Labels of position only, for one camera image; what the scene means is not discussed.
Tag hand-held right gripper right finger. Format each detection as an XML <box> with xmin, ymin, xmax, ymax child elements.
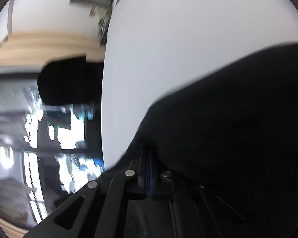
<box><xmin>156</xmin><ymin>171</ymin><xmax>247</xmax><ymax>238</ymax></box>

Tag glass sliding door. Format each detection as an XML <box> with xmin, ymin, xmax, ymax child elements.
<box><xmin>0</xmin><ymin>72</ymin><xmax>105</xmax><ymax>231</ymax></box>

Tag black denim pants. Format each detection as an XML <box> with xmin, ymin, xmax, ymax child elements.
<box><xmin>99</xmin><ymin>41</ymin><xmax>298</xmax><ymax>238</ymax></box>

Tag black hanging coat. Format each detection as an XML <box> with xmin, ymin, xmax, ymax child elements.
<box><xmin>37</xmin><ymin>57</ymin><xmax>105</xmax><ymax>107</ymax></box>

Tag beige curtain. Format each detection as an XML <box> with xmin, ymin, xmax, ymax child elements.
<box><xmin>0</xmin><ymin>31</ymin><xmax>106</xmax><ymax>68</ymax></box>

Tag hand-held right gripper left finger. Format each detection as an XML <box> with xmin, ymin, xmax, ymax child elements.
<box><xmin>25</xmin><ymin>145</ymin><xmax>159</xmax><ymax>238</ymax></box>

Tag grey bed with white sheet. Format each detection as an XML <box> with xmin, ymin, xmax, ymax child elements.
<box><xmin>70</xmin><ymin>0</ymin><xmax>298</xmax><ymax>171</ymax></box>

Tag grey nightstand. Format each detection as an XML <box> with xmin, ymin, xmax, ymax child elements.
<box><xmin>89</xmin><ymin>5</ymin><xmax>113</xmax><ymax>46</ymax></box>

